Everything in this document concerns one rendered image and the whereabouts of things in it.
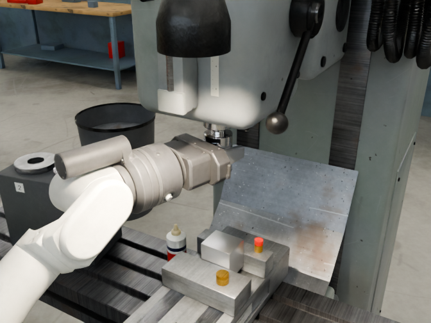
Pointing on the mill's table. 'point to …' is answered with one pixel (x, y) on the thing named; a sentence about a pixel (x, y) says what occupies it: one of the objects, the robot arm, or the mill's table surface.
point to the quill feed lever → (299, 24)
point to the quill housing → (227, 64)
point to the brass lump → (222, 277)
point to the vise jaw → (206, 282)
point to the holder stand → (33, 197)
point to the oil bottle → (176, 242)
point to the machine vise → (159, 307)
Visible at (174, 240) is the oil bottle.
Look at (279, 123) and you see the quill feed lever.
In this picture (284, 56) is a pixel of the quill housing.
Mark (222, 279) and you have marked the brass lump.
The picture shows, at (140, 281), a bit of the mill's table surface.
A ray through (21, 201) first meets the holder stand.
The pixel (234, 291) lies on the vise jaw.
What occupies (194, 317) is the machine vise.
